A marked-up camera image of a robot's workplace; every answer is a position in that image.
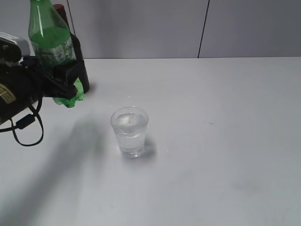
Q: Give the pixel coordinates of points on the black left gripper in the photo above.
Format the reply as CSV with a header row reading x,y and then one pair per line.
x,y
23,85

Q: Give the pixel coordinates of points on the green sprite bottle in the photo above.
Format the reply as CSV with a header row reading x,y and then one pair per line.
x,y
52,44

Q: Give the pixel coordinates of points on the transparent plastic cup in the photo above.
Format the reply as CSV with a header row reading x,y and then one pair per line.
x,y
129,125

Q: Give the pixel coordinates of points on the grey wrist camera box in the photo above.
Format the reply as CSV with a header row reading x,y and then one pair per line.
x,y
13,48

